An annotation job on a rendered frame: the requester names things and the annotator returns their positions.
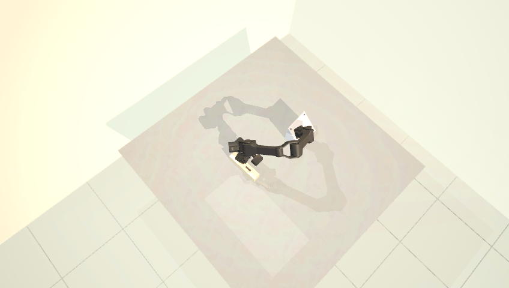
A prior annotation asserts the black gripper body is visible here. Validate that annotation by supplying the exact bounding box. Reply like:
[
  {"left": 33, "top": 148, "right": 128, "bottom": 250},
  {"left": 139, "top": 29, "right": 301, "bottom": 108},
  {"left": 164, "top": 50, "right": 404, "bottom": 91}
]
[{"left": 235, "top": 137, "right": 263, "bottom": 166}]

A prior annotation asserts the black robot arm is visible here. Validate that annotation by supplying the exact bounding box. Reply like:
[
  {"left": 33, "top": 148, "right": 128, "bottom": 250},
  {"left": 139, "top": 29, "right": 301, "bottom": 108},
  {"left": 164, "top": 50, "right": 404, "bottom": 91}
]
[{"left": 228, "top": 125, "right": 314, "bottom": 164}]

